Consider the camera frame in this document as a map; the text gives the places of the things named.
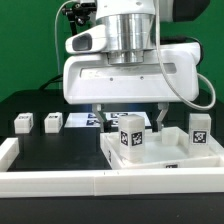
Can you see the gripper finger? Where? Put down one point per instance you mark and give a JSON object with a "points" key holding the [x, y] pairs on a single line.
{"points": [[97, 110], [161, 116]]}

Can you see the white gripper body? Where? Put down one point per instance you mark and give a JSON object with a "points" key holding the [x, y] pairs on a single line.
{"points": [[166, 75]]}

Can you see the white marker sheet with tags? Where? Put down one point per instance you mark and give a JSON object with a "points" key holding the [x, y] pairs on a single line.
{"points": [[76, 120]]}

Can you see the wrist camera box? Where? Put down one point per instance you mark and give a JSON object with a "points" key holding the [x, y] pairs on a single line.
{"points": [[90, 41]]}

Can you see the white square table top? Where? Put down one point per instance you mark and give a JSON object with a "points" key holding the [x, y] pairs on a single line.
{"points": [[158, 155]]}

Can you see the white U-shaped obstacle fence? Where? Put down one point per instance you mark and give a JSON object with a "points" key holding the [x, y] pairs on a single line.
{"points": [[114, 182]]}

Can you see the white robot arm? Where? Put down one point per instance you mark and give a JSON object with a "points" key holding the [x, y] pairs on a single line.
{"points": [[123, 58]]}

